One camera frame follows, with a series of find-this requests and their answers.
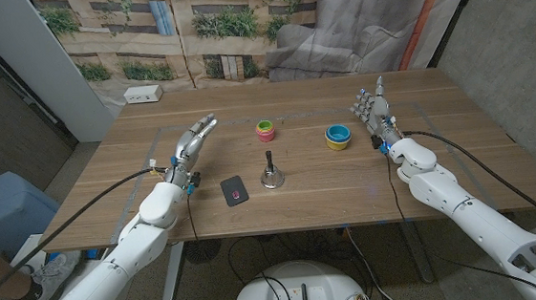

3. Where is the dark blue toy cup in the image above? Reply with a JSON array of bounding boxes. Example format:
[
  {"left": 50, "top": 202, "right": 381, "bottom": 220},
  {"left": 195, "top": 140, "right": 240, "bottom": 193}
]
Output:
[{"left": 325, "top": 127, "right": 353, "bottom": 144}]

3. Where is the white table leg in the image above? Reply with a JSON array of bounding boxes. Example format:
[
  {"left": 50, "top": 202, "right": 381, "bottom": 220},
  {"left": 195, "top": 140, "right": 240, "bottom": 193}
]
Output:
[{"left": 158, "top": 241, "right": 190, "bottom": 300}]

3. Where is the large yellow toy cup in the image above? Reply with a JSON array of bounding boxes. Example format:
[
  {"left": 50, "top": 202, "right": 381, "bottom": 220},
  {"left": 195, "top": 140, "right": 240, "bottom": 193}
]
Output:
[{"left": 324, "top": 131, "right": 354, "bottom": 153}]

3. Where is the blue grey bin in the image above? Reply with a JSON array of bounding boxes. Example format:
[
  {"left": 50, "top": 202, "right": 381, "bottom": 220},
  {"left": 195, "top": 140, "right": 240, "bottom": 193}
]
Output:
[{"left": 0, "top": 166, "right": 65, "bottom": 261}]

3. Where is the grey floor cable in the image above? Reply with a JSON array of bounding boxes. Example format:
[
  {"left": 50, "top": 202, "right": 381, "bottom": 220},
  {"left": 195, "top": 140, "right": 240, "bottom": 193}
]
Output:
[{"left": 344, "top": 225, "right": 397, "bottom": 300}]

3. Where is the grey table leg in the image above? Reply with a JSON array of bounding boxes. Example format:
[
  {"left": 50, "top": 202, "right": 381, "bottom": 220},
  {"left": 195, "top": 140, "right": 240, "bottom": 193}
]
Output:
[{"left": 400, "top": 221, "right": 436, "bottom": 287}]

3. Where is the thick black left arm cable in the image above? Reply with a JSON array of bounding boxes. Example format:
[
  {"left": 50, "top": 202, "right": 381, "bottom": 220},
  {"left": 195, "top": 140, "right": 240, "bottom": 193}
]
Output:
[{"left": 0, "top": 164, "right": 184, "bottom": 300}]

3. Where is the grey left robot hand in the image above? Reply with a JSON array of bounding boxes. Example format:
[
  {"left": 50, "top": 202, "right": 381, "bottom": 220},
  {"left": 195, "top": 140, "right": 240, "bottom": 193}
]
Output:
[{"left": 162, "top": 113, "right": 224, "bottom": 185}]

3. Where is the printed backdrop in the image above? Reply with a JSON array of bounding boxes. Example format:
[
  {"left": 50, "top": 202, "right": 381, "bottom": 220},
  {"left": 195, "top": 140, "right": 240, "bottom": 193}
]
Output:
[{"left": 28, "top": 0, "right": 492, "bottom": 125}]

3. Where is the white floor platform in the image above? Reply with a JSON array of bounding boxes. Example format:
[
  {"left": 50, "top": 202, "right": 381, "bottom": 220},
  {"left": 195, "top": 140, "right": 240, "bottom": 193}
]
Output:
[{"left": 0, "top": 226, "right": 132, "bottom": 300}]

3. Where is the blue flat item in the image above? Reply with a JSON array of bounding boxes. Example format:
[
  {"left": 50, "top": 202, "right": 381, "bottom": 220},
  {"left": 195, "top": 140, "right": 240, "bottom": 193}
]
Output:
[{"left": 45, "top": 247, "right": 99, "bottom": 265}]

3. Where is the silver bell with black handle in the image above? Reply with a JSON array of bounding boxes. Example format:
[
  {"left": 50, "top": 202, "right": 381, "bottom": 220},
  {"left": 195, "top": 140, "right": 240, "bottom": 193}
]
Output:
[{"left": 258, "top": 149, "right": 287, "bottom": 191}]

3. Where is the black card holder pink logo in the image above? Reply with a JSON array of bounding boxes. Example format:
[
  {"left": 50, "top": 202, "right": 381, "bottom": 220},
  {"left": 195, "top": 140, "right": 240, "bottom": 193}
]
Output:
[{"left": 219, "top": 174, "right": 251, "bottom": 208}]

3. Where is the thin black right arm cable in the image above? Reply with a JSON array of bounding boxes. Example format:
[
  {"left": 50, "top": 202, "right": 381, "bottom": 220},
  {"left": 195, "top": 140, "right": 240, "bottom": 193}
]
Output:
[{"left": 383, "top": 141, "right": 536, "bottom": 300}]

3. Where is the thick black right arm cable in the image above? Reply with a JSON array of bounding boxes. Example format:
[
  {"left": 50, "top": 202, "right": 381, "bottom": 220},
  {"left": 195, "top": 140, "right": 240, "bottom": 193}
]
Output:
[{"left": 400, "top": 120, "right": 536, "bottom": 251}]

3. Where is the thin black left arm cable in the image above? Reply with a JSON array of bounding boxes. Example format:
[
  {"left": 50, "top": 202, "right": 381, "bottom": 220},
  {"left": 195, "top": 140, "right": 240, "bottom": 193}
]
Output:
[{"left": 184, "top": 191, "right": 203, "bottom": 244}]

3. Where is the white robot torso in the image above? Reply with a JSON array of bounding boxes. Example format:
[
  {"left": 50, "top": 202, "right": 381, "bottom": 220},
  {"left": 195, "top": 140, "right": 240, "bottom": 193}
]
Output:
[{"left": 227, "top": 255, "right": 372, "bottom": 300}]

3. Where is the black backdrop frame pole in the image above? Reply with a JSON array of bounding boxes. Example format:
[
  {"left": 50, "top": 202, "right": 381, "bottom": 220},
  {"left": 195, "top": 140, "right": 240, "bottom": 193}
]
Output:
[{"left": 422, "top": 0, "right": 495, "bottom": 70}]

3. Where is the round black floor object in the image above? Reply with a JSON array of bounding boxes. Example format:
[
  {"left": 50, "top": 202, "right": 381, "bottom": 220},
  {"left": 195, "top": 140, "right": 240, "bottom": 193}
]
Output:
[{"left": 182, "top": 238, "right": 225, "bottom": 266}]

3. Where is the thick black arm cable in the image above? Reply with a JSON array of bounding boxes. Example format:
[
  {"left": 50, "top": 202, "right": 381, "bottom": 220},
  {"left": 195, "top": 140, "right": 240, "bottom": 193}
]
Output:
[
  {"left": 0, "top": 164, "right": 184, "bottom": 300},
  {"left": 400, "top": 120, "right": 536, "bottom": 251}
]

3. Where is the white power strip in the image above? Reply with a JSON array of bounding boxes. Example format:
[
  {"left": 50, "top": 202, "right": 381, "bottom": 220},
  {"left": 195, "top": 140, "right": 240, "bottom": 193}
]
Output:
[{"left": 122, "top": 84, "right": 164, "bottom": 106}]

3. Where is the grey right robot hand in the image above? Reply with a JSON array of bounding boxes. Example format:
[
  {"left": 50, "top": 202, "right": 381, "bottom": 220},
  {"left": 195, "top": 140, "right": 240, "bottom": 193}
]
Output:
[{"left": 347, "top": 75, "right": 402, "bottom": 151}]

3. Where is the light blue toy cup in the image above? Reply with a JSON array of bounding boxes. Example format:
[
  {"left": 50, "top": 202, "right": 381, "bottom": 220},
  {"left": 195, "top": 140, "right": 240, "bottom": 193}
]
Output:
[{"left": 326, "top": 122, "right": 353, "bottom": 141}]

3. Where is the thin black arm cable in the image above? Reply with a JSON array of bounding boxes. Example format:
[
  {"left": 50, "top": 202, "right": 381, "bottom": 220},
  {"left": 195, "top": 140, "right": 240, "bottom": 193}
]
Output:
[
  {"left": 184, "top": 191, "right": 203, "bottom": 244},
  {"left": 383, "top": 141, "right": 536, "bottom": 300}
]

